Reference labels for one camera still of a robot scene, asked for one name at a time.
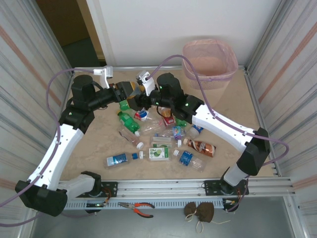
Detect green plastic bottle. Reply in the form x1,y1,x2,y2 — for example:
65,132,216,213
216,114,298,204
116,111,141,133

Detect red label bottle white cap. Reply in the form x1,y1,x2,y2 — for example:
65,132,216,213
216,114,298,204
158,107,177,127

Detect clear bottle purple label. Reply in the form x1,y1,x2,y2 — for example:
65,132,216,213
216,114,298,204
153,125,187,139

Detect lime label clear bottle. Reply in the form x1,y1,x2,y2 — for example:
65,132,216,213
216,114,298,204
150,137,183,149
138,147,172,163

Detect mesh bin with pink liner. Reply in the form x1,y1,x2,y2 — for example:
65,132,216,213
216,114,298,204
182,40,239,111

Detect brown shiny bottle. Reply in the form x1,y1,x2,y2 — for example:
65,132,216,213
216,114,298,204
182,138,216,158

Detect clear bottle blue label white cap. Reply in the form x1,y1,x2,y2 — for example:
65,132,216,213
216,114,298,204
172,149,207,173

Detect black base electronics box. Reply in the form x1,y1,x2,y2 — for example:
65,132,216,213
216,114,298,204
222,198,240,213
85,202,108,214

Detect aluminium table edge rail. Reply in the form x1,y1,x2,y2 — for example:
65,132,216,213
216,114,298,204
73,65,246,73
244,66,282,177

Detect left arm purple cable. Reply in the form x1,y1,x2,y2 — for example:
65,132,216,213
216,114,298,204
0,68,96,229

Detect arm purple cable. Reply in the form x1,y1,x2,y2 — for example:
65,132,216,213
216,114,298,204
148,54,290,213
0,68,96,229

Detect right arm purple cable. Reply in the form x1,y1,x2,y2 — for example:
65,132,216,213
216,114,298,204
148,54,290,213

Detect white door frame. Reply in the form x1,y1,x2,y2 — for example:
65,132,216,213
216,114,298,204
76,0,117,67

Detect long aluminium mounting rail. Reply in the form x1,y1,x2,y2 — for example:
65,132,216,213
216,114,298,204
59,176,297,199

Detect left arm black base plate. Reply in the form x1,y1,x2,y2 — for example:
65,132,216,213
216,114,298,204
74,181,118,198

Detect orange handled pliers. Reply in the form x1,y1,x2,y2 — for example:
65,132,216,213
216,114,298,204
117,201,156,219

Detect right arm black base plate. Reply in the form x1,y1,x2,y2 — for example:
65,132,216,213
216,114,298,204
203,178,249,196

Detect white slotted cable duct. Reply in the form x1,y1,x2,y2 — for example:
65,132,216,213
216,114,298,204
63,198,225,210

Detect brown cloth pouch with string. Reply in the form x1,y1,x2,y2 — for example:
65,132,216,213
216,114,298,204
183,201,231,234

